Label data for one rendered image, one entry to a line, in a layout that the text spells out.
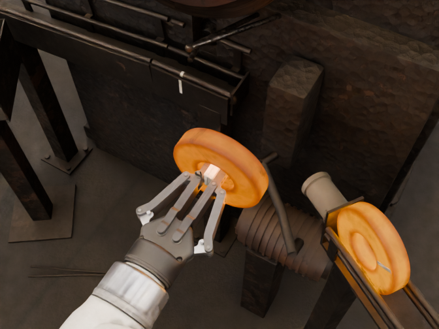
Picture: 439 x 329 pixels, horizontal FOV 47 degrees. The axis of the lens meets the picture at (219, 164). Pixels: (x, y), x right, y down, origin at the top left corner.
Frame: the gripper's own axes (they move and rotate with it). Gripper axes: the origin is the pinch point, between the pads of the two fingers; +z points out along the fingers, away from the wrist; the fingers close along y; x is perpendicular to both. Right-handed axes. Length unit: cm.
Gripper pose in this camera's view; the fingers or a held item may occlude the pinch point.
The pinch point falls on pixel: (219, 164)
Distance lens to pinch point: 77.1
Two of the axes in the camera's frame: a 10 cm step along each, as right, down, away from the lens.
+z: 5.0, -7.5, 4.4
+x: -0.2, -5.2, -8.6
